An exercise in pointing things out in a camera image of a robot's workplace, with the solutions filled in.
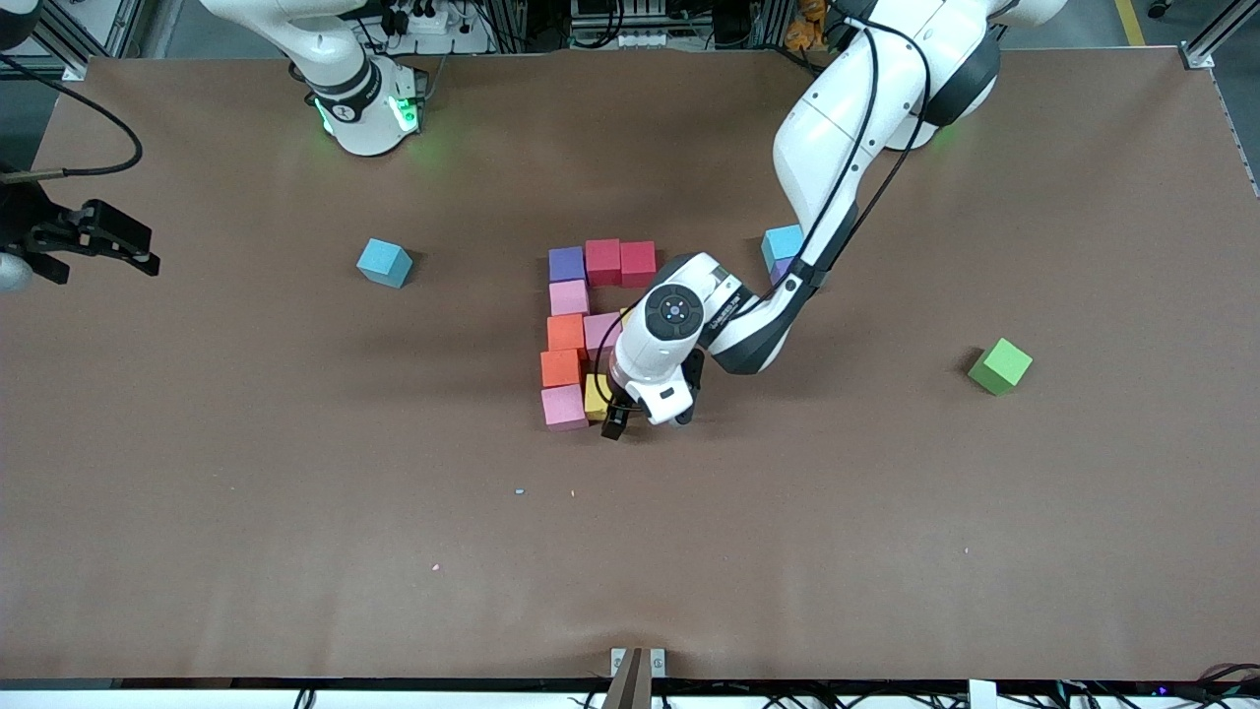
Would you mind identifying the orange foam cube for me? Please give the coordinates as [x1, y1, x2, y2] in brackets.
[546, 313, 589, 355]
[539, 349, 584, 389]

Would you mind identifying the red foam cube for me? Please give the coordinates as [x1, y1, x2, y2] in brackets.
[585, 239, 624, 289]
[620, 240, 659, 290]

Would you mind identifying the brown table cover sheet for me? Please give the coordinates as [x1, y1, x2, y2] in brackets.
[0, 44, 1260, 682]

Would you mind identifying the light blue foam cube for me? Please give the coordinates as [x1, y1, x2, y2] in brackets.
[355, 237, 414, 290]
[761, 225, 807, 273]

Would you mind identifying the metal table clamp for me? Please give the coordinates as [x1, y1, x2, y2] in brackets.
[608, 646, 667, 709]

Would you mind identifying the white power strip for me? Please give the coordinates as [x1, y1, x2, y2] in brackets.
[379, 0, 493, 55]

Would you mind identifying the white electronics box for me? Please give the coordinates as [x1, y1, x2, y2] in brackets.
[569, 0, 672, 50]

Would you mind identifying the green foam cube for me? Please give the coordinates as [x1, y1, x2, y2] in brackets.
[968, 337, 1035, 397]

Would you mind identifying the bag of orange fruits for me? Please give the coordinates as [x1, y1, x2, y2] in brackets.
[785, 0, 833, 52]

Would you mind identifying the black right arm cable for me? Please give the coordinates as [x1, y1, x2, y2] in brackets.
[0, 51, 145, 182]

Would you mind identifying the aluminium frame strut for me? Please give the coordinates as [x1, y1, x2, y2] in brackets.
[34, 0, 149, 82]
[1181, 0, 1260, 72]

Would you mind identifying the black cable bundle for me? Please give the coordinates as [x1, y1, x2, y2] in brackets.
[1024, 662, 1260, 709]

